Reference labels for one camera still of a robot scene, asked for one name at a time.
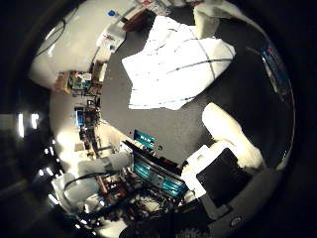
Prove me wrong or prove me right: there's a white striped cloth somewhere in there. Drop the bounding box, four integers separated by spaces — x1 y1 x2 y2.
121 14 237 111

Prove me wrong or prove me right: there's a cluttered storage shelf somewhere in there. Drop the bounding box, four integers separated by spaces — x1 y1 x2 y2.
53 69 102 97

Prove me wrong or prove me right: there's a white box device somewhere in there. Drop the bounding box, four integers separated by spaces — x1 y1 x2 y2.
94 22 127 63

